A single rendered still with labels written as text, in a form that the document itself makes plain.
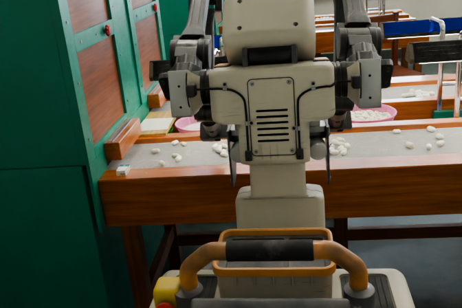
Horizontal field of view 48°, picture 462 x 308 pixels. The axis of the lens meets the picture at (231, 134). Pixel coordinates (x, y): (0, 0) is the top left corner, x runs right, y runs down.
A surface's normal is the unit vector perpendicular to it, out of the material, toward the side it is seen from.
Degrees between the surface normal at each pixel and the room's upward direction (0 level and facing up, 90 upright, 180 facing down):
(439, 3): 90
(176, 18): 90
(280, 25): 48
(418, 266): 0
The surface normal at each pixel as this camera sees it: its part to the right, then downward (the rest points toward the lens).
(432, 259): -0.08, -0.94
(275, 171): -0.13, 0.20
